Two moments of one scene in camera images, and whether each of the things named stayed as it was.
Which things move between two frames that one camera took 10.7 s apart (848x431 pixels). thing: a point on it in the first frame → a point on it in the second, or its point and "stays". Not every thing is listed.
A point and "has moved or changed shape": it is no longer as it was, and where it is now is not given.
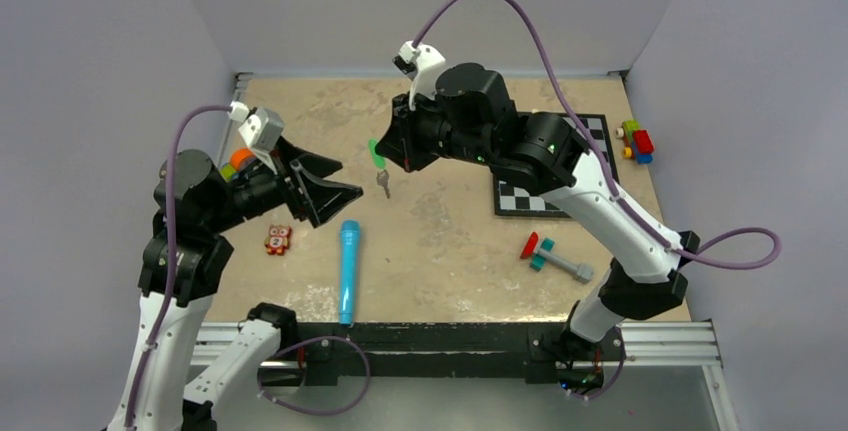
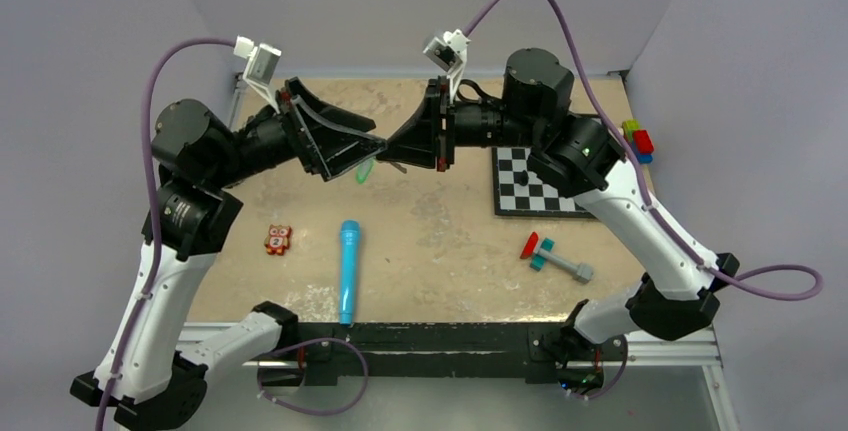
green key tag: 379,161 has moved or changed shape
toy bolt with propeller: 545,253 stays
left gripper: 322,197 → 330,157
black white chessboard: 510,200 stays
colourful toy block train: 638,143 stays
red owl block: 278,239 stays
